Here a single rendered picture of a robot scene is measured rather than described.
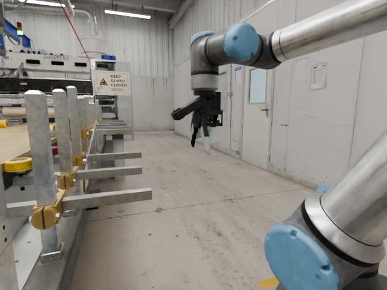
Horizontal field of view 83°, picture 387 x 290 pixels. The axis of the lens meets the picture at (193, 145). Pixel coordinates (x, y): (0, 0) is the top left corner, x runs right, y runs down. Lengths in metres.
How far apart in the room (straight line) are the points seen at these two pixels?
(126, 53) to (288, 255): 9.76
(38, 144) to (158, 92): 9.34
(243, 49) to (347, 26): 0.22
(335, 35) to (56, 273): 0.84
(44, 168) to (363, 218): 0.65
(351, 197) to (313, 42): 0.38
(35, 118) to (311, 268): 0.64
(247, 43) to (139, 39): 9.61
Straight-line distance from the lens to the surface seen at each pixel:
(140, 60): 9.99
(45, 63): 3.83
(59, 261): 0.71
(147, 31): 10.29
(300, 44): 0.67
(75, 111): 1.11
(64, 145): 0.87
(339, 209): 0.46
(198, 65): 0.71
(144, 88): 9.80
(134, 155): 1.16
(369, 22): 0.62
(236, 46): 0.61
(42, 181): 0.64
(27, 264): 0.90
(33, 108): 0.62
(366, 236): 0.48
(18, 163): 0.94
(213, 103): 0.73
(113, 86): 3.39
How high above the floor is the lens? 1.08
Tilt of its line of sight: 9 degrees down
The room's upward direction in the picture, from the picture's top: straight up
